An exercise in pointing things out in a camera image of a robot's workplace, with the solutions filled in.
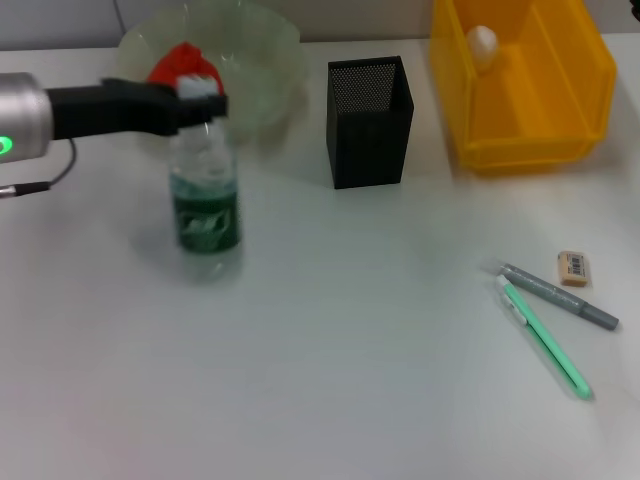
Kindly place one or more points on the grey marker pen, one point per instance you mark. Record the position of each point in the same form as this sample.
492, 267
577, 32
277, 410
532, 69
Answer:
555, 292

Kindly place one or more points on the orange fruit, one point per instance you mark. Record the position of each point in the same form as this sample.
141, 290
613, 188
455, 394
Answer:
177, 62

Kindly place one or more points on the beige eraser with barcode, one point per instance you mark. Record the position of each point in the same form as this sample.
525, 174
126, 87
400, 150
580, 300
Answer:
574, 269

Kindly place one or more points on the yellow plastic bin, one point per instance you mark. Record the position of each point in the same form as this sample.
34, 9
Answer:
530, 110

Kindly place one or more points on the mint green pen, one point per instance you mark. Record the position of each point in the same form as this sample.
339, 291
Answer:
545, 340

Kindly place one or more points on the clear green-label water bottle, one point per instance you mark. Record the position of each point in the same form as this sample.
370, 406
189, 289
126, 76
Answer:
207, 215

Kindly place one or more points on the black mesh pen holder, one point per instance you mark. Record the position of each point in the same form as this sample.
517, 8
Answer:
370, 150

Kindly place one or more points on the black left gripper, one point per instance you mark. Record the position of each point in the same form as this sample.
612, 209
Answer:
110, 112

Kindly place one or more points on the pale green glass fruit plate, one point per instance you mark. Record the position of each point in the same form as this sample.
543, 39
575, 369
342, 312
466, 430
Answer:
260, 65

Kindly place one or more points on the white paper ball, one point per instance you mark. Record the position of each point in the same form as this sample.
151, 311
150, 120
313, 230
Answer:
482, 45

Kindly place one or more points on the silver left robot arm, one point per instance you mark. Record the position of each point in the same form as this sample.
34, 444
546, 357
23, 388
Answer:
25, 115

